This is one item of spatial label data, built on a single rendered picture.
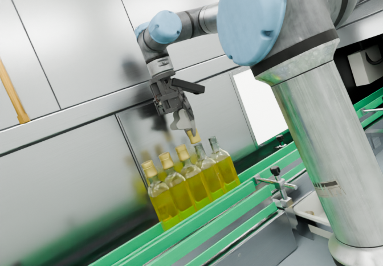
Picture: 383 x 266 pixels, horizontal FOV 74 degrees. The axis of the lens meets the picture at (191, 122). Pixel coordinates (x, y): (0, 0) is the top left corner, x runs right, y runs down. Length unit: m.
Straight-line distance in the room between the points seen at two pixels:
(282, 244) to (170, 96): 0.54
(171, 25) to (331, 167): 0.49
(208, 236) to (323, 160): 0.44
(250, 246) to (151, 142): 0.44
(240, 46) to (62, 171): 0.69
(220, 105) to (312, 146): 0.68
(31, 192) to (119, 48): 0.53
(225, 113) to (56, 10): 0.68
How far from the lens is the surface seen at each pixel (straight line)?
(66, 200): 0.91
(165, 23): 0.68
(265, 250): 0.83
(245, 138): 1.07
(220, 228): 0.74
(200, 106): 0.97
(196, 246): 0.72
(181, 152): 0.78
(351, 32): 1.51
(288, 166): 1.00
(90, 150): 0.89
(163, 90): 0.77
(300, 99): 0.35
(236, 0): 0.36
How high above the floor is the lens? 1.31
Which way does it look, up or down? 6 degrees down
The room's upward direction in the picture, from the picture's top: 21 degrees counter-clockwise
